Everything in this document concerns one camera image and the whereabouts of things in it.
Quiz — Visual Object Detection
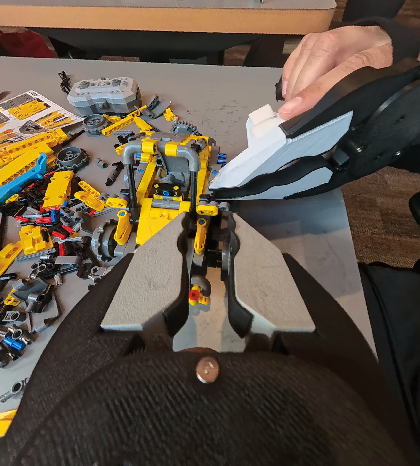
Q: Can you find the person's right forearm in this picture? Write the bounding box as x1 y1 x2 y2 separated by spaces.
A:
341 16 420 70

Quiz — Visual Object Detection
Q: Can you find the dark grey gear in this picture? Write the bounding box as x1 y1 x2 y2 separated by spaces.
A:
171 120 199 137

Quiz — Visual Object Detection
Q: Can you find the yellow printed sticker sheet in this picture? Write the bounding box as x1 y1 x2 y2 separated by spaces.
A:
0 90 85 153

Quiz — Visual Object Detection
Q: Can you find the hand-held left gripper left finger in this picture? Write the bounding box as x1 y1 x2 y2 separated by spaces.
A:
100 212 190 344

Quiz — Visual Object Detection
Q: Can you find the dark grey toothed wheel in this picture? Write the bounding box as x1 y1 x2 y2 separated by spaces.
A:
56 147 89 172

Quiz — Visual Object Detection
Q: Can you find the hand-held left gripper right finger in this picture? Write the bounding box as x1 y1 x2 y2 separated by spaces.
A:
227 213 317 343

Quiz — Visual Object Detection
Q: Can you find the person's right hand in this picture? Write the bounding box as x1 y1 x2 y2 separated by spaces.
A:
275 25 395 121

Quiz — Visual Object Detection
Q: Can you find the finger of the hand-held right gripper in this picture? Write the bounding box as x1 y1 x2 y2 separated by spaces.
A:
215 156 337 201
208 104 355 192

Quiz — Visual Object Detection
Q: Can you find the grey battery box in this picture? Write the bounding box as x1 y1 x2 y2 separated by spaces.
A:
66 77 142 117

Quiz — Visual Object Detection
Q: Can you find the yellow toy brick vehicle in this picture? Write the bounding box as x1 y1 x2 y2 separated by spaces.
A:
91 130 245 307

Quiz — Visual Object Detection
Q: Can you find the tan-edged background table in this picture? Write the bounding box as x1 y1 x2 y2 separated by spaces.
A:
0 0 338 64

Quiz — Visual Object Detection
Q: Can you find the pile of loose brick pieces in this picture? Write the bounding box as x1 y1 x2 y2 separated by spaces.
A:
0 94 182 438

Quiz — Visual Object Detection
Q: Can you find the small grey wheel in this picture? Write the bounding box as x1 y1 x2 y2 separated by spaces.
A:
83 114 106 136

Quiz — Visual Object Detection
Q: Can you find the grey toothed rack piece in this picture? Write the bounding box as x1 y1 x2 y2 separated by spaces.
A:
196 193 233 216

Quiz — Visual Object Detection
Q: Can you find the red bag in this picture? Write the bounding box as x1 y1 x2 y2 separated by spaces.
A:
0 28 57 59

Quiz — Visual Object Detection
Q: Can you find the blue brick separator tool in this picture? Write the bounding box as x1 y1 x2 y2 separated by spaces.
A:
0 152 48 215

